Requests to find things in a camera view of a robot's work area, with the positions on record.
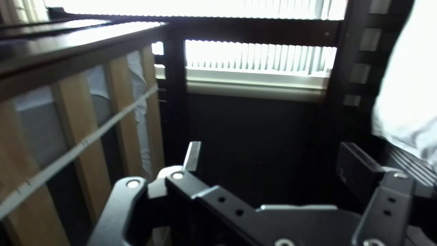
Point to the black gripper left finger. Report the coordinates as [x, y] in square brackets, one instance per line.
[136, 210]

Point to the dark bunk bed frame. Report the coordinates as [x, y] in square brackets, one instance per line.
[175, 91]

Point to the white window blinds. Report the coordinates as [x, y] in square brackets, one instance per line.
[254, 57]

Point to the white window sill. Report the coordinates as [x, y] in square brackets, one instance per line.
[254, 84]

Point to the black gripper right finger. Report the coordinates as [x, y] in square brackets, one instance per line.
[390, 206]

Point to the light blue wrinkled cloth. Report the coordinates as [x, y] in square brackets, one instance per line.
[410, 91]

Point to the light wooden bed slat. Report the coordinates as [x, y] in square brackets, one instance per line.
[86, 173]
[27, 214]
[124, 114]

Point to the white mattress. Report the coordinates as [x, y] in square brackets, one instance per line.
[38, 124]

